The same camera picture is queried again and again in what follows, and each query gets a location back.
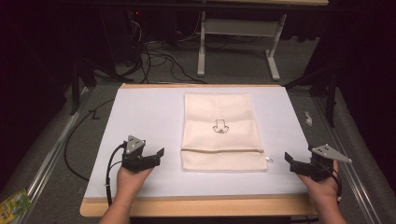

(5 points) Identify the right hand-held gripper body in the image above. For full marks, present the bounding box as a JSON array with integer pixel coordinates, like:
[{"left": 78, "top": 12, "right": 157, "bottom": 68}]
[{"left": 305, "top": 143, "right": 353, "bottom": 183}]

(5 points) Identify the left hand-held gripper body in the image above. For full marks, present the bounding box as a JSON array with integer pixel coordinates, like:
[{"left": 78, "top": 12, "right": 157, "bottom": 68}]
[{"left": 120, "top": 134, "right": 157, "bottom": 174}]

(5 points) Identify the cream cloth zipper bag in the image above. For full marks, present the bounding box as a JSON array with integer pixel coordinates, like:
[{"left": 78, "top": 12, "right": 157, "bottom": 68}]
[{"left": 180, "top": 92, "right": 269, "bottom": 173}]

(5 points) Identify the person's right hand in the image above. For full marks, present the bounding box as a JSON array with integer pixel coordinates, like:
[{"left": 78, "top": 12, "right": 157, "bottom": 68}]
[{"left": 296, "top": 160, "right": 341, "bottom": 208}]

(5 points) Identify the person's left hand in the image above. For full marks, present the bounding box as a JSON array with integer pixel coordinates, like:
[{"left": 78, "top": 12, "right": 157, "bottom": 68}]
[{"left": 115, "top": 166, "right": 154, "bottom": 203}]

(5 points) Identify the white table mat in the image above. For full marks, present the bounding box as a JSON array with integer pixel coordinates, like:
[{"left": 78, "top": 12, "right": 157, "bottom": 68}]
[{"left": 83, "top": 86, "right": 313, "bottom": 200}]

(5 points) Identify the black metal stand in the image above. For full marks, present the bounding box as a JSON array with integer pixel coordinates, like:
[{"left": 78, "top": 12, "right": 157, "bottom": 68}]
[
  {"left": 283, "top": 62, "right": 340, "bottom": 129},
  {"left": 68, "top": 57, "right": 98, "bottom": 117}
]

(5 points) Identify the green printed packet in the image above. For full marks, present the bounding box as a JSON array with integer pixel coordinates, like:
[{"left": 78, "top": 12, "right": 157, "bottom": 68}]
[{"left": 0, "top": 189, "right": 33, "bottom": 224}]

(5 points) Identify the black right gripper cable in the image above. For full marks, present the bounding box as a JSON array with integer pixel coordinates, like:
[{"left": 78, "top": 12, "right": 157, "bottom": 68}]
[{"left": 323, "top": 161, "right": 344, "bottom": 204}]

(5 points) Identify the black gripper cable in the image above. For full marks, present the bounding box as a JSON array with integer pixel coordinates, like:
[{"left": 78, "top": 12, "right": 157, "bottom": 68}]
[
  {"left": 323, "top": 161, "right": 344, "bottom": 204},
  {"left": 105, "top": 142, "right": 129, "bottom": 207}
]

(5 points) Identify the aluminium floor rail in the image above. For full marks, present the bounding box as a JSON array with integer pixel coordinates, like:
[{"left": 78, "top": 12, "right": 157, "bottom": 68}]
[
  {"left": 311, "top": 95, "right": 376, "bottom": 224},
  {"left": 17, "top": 87, "right": 91, "bottom": 224}
]

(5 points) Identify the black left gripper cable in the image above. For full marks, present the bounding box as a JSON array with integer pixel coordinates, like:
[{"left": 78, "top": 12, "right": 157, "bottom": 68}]
[{"left": 105, "top": 142, "right": 129, "bottom": 207}]

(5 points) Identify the black floor cable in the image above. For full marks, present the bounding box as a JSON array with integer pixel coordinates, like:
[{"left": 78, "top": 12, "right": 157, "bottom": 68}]
[{"left": 64, "top": 98, "right": 117, "bottom": 182}]

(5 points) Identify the tangle of black cables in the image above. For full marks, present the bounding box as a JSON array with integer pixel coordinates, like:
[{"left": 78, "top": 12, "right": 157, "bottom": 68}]
[{"left": 125, "top": 17, "right": 209, "bottom": 85}]

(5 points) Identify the white metal desk frame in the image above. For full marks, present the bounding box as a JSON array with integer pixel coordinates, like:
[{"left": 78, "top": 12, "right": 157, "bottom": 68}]
[{"left": 196, "top": 10, "right": 288, "bottom": 82}]

